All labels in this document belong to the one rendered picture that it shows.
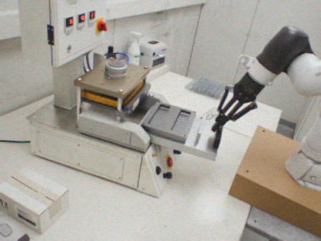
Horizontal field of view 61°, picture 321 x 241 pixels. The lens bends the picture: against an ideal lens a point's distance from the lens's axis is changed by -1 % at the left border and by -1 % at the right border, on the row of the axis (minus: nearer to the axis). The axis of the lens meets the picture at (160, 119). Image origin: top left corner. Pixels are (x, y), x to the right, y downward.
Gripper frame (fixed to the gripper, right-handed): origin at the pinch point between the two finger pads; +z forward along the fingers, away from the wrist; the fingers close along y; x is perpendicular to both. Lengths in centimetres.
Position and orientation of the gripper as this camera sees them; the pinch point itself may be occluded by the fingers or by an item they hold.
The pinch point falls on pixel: (218, 123)
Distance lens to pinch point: 100.8
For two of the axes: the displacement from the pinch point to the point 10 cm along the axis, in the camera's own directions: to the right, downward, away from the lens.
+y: 8.3, 5.5, 0.3
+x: 2.7, -4.6, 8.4
